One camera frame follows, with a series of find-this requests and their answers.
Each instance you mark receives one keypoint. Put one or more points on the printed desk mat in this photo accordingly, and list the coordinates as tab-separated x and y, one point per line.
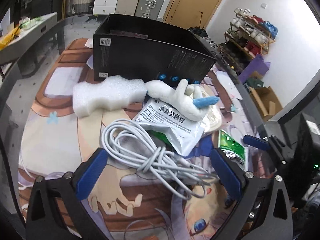
62	135

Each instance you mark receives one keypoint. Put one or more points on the wooden door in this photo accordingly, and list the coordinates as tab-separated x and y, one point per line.
195	2

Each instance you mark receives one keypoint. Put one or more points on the white foam block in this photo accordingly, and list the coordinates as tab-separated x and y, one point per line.
105	92

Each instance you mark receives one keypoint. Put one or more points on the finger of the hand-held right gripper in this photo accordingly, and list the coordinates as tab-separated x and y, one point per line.
256	142

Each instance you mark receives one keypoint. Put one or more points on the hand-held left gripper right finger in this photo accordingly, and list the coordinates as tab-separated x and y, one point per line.
225	173

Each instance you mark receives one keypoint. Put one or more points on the black pile on floor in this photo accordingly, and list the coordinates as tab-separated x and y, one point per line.
198	32

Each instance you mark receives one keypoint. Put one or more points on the green medicine packet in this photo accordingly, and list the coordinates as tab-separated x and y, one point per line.
228	142

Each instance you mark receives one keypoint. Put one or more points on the open cardboard box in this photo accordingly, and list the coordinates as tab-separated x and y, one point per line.
268	102

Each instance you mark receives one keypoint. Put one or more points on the cream fabric pouch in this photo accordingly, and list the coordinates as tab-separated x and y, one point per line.
215	120

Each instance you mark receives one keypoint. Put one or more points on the white plush toy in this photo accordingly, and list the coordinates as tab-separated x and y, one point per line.
175	97

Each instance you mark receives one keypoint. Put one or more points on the green tissue pack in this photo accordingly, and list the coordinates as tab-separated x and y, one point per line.
31	22

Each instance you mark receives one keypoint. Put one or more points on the silver medicine packet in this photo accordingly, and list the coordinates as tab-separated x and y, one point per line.
170	123

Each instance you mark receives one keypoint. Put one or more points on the purple bag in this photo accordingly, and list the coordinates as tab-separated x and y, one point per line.
256	68

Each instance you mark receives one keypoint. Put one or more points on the woven laundry basket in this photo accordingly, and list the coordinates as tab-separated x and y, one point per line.
81	5

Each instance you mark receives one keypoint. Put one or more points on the black cardboard box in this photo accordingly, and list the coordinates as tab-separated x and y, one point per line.
140	55

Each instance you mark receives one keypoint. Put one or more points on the grey coffee table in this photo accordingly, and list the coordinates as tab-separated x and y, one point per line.
32	32

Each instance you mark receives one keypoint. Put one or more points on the dark green box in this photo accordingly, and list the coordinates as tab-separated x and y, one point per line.
253	83

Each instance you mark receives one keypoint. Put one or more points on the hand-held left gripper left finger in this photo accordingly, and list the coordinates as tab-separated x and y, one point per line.
92	173

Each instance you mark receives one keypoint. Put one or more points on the yellow plastic bag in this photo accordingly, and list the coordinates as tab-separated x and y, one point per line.
8	38

